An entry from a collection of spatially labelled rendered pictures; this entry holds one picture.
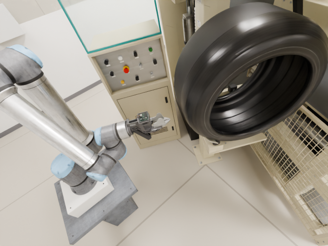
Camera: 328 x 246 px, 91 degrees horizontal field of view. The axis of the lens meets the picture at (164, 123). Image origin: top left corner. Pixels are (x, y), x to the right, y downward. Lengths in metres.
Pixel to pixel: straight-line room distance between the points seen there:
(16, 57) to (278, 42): 0.93
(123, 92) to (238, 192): 1.43
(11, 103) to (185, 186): 1.52
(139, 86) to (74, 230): 1.15
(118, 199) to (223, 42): 1.11
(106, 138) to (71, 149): 0.15
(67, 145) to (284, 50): 0.88
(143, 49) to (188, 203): 1.44
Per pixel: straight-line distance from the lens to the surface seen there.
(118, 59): 1.37
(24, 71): 0.89
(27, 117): 0.82
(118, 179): 1.32
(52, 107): 0.96
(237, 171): 1.90
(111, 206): 1.27
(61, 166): 1.12
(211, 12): 0.94
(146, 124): 0.76
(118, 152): 0.89
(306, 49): 0.72
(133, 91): 1.46
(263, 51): 0.62
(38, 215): 2.44
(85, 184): 1.23
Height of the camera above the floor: 1.70
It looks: 48 degrees down
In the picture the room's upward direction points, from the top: 16 degrees counter-clockwise
